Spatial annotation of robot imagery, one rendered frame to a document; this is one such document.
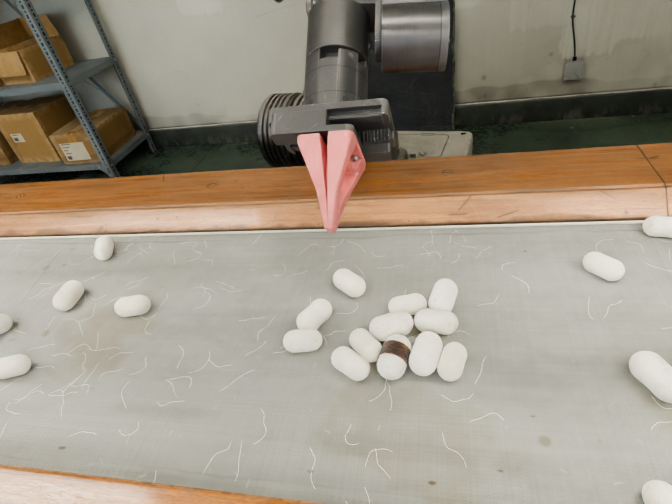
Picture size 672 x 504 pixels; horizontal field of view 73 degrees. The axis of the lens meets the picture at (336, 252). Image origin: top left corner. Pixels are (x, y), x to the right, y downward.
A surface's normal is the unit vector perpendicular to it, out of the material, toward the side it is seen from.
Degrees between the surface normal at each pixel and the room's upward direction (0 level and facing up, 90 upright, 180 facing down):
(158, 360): 0
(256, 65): 90
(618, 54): 90
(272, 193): 0
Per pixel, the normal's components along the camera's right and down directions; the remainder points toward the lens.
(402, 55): -0.08, 0.76
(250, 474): -0.16, -0.78
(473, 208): -0.24, -0.11
